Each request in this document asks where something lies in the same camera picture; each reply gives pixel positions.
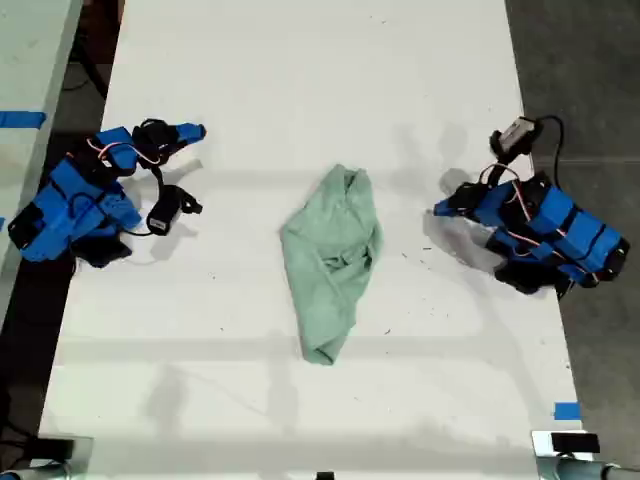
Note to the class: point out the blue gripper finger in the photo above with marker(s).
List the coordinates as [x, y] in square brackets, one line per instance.
[452, 212]
[452, 202]
[190, 129]
[185, 140]

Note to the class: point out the pale green T-shirt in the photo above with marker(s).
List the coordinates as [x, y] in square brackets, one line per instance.
[330, 260]

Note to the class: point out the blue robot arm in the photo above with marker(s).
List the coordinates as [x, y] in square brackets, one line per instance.
[565, 225]
[75, 200]

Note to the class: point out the long blue tape strip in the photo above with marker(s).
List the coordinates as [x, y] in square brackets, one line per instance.
[20, 119]

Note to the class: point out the white side table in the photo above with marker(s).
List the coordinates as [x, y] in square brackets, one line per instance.
[30, 75]

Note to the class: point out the short blue tape strip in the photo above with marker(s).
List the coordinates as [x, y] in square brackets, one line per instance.
[567, 411]

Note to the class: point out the small black clip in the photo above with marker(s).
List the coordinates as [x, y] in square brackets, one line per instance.
[325, 476]

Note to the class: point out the grey metal tube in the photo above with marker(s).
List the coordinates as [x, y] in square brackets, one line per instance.
[595, 471]
[30, 472]

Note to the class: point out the black camera stalk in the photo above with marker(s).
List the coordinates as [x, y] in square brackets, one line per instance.
[501, 167]
[160, 177]

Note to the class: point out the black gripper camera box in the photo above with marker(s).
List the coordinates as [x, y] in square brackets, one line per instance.
[165, 210]
[515, 135]

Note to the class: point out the metal table bracket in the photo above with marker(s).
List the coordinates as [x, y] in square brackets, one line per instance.
[82, 457]
[541, 455]

